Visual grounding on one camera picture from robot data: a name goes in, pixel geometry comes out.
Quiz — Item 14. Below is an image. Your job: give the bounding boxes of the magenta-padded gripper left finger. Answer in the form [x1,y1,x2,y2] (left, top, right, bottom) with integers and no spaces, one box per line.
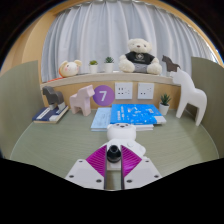
[64,144,108,191]

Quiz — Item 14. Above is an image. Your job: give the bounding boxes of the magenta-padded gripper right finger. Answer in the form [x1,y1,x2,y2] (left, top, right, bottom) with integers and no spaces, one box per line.
[120,144,163,191]

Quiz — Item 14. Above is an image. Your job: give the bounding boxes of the white bear-shaped power strip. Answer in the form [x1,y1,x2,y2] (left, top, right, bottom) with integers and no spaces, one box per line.
[105,122,147,172]

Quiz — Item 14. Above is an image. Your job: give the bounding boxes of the light blue book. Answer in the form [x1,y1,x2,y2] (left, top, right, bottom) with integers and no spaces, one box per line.
[90,106,113,132]

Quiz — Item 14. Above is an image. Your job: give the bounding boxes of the spiky potted plant white pot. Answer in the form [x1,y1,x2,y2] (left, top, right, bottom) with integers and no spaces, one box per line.
[158,93,172,116]

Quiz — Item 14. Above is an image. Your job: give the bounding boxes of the navy book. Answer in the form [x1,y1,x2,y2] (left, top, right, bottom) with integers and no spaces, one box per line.
[31,105,70,125]

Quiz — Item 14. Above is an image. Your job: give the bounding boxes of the pink horse figurine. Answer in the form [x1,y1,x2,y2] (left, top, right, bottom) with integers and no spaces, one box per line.
[69,84,96,117]

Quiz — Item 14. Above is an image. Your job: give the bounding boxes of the purple round number sign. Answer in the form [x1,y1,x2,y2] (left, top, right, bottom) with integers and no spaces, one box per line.
[92,84,116,107]

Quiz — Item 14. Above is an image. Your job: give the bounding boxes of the grey horse figurine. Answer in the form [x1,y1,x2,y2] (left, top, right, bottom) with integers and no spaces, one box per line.
[41,85,66,111]

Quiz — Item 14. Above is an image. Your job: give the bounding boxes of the large white horse figurine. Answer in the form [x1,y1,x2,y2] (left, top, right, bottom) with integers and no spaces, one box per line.
[170,67,208,127]

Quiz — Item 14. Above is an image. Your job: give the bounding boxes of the green desk partition panel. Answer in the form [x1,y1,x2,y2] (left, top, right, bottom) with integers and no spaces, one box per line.
[190,56,224,149]
[0,59,44,159]

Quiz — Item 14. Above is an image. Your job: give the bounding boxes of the beige wooden ledge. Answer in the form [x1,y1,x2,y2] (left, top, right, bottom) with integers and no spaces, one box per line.
[39,71,183,109]

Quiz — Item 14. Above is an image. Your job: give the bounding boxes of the white and orange plush toy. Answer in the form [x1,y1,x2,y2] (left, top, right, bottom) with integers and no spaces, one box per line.
[58,59,83,79]

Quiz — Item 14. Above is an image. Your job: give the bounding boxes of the small potted plant white pot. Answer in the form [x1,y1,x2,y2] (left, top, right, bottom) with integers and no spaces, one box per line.
[103,56,115,74]
[88,59,99,75]

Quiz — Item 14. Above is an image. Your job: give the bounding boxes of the dark brown horse figurine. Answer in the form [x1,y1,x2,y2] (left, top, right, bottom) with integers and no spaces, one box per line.
[161,54,181,73]

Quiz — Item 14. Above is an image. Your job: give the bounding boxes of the cream teddy bear black shirt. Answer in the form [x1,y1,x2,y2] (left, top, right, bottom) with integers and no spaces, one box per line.
[118,38,163,76]

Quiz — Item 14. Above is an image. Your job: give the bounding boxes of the grey curtain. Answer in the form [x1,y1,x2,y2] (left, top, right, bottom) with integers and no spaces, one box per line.
[40,0,218,84]

